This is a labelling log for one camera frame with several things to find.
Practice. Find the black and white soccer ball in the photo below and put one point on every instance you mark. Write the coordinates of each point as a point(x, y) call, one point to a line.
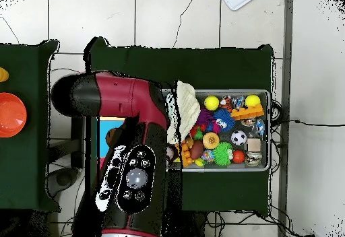
point(239, 138)

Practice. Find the wooden box with three holes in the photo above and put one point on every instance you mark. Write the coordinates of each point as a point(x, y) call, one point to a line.
point(110, 125)

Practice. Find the plain orange ball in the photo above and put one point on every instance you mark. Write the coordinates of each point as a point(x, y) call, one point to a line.
point(238, 156)

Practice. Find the toy burger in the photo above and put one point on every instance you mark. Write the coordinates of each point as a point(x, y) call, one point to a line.
point(210, 140)

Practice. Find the dark green table cloth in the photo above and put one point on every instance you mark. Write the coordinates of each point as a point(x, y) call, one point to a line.
point(215, 67)

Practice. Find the yellow smiley ball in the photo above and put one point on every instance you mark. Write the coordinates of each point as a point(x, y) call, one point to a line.
point(252, 101)

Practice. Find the wooden cube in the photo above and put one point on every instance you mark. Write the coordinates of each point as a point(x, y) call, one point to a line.
point(253, 144)

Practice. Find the plain yellow ball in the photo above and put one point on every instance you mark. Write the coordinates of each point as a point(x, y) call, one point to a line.
point(211, 103)

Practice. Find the orange striped tiger toy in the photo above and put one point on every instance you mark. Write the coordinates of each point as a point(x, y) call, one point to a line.
point(226, 102)

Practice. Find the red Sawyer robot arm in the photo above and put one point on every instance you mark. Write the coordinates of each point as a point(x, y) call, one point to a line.
point(118, 97)

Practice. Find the silver mesh bin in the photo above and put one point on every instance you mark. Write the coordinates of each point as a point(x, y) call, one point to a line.
point(265, 140)

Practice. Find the orange toy brick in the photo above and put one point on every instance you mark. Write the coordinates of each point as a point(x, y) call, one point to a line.
point(246, 112)

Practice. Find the neighbouring green cloth table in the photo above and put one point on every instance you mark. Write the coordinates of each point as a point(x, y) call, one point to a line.
point(24, 126)

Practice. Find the orange plastic bowl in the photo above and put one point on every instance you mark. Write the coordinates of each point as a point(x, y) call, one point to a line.
point(10, 114)

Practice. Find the cream waffle cloth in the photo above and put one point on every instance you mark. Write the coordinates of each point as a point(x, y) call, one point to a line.
point(187, 107)

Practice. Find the white tray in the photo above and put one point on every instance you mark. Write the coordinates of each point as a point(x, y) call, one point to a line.
point(237, 2)

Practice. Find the green spiky ball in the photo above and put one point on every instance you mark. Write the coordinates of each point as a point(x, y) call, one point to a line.
point(222, 154)

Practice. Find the yellow plastic toy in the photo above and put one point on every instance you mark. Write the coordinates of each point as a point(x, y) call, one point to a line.
point(3, 75)

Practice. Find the blue spiky ball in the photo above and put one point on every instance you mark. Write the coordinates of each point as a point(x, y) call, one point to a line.
point(224, 119)

